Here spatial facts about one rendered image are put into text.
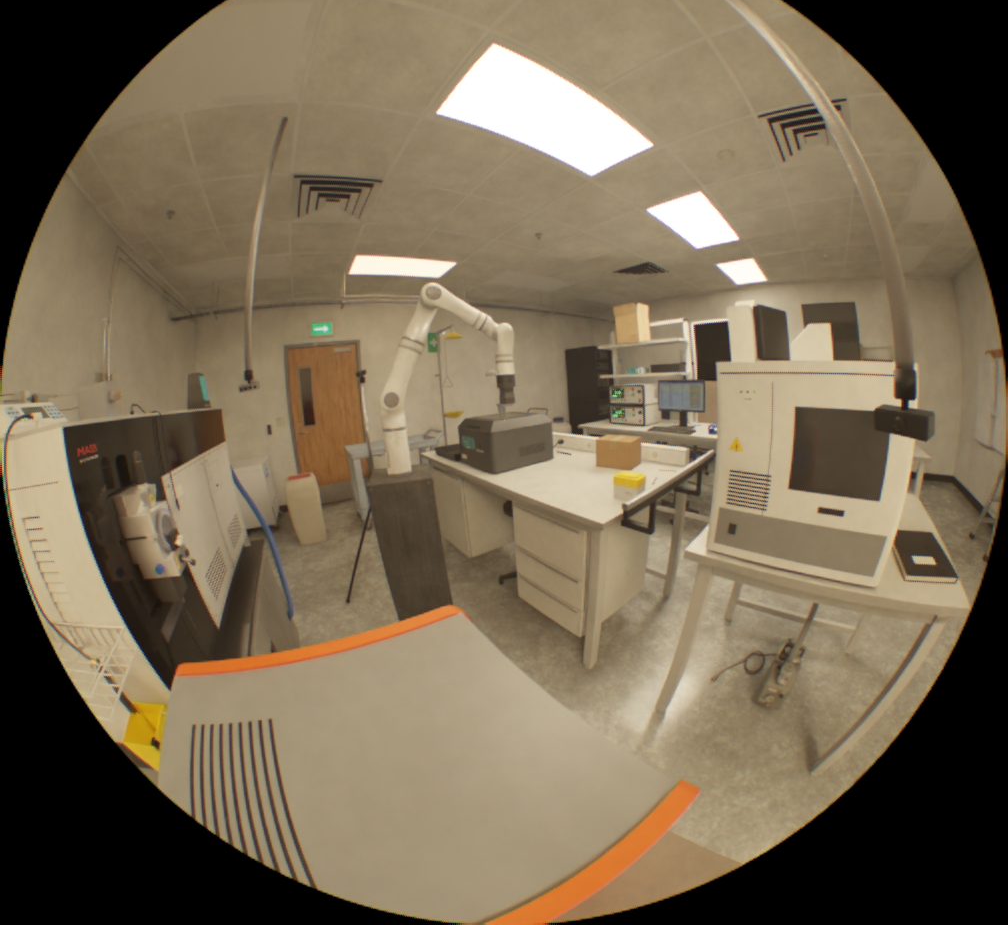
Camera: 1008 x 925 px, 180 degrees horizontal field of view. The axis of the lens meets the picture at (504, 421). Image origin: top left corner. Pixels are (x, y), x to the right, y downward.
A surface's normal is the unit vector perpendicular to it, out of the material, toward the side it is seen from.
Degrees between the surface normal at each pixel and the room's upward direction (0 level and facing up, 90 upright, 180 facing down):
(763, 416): 90
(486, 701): 0
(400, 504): 90
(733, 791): 0
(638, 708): 0
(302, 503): 93
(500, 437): 90
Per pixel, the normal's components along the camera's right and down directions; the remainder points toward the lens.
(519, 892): -0.07, -0.99
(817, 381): -0.82, 0.13
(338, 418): 0.57, 0.06
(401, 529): 0.29, 0.09
